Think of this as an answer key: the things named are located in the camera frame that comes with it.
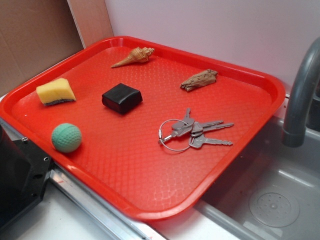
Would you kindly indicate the yellow sponge with dark base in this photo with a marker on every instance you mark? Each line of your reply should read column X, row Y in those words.
column 55, row 92

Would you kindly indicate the red plastic tray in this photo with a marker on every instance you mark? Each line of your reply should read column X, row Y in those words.
column 132, row 160

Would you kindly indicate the silver key upper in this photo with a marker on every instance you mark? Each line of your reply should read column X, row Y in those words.
column 181, row 127

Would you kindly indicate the silver key middle long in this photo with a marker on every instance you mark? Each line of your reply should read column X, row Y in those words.
column 198, row 127

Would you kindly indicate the silver key lower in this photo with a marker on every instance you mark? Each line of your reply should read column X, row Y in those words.
column 197, row 142

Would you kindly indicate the black rectangular block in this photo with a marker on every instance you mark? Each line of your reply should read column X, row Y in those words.
column 122, row 98

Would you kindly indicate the brown driftwood piece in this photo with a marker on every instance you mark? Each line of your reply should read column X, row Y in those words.
column 200, row 80

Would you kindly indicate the tan spiral seashell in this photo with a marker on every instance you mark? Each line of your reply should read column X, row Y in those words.
column 137, row 55

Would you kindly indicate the green dimpled foam ball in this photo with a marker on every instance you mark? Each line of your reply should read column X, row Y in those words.
column 66, row 138

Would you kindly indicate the grey plastic sink basin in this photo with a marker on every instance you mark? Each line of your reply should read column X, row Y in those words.
column 270, row 191

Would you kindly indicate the brown cardboard panel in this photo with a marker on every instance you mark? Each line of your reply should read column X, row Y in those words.
column 37, row 34

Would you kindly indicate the grey toy faucet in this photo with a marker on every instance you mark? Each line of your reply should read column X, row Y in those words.
column 303, row 109

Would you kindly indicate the silver metal rail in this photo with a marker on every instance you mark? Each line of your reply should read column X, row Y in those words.
column 70, row 211

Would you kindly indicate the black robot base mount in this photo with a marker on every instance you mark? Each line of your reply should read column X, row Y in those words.
column 24, row 171

